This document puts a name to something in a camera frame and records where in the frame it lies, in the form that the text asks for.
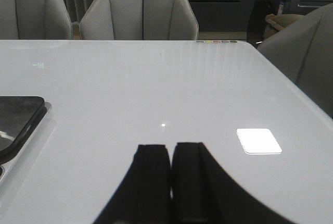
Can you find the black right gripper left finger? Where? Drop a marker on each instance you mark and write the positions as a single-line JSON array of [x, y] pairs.
[[143, 196]]

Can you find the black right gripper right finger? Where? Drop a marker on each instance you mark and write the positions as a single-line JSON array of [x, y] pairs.
[[203, 192]]

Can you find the black and silver kitchen scale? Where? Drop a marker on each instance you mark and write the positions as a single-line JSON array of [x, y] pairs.
[[25, 129]]

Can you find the coloured dot sticker strip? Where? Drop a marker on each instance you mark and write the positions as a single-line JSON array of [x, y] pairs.
[[217, 41]]

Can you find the grey chair at table side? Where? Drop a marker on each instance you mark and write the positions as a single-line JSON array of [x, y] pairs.
[[303, 53]]

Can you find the beige folded cloth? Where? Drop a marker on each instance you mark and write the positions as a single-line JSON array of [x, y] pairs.
[[276, 23]]

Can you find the grey upholstered chair right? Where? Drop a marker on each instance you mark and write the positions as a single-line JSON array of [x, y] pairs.
[[139, 20]]

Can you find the grey upholstered chair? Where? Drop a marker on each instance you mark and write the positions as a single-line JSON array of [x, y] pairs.
[[139, 20], [35, 20]]

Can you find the black washing machine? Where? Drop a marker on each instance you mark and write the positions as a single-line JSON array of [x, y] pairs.
[[283, 0]]

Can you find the grey upholstered chair left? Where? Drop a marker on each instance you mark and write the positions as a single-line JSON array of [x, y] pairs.
[[35, 20]]

